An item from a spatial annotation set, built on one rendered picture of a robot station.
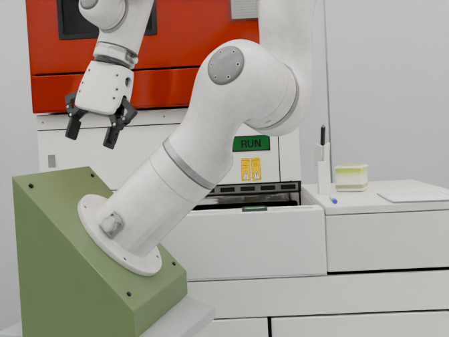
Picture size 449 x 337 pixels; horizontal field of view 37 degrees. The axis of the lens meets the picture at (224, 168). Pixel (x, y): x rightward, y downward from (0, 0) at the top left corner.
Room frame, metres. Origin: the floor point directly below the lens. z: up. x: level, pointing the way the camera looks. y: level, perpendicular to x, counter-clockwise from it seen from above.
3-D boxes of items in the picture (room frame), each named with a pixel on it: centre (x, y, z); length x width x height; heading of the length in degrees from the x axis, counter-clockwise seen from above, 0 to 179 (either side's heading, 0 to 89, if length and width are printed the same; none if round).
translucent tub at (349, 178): (1.76, -0.34, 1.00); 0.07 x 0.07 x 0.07; 67
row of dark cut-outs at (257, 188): (2.05, -0.01, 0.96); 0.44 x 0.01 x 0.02; 88
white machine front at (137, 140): (2.07, 0.17, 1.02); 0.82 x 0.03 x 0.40; 88
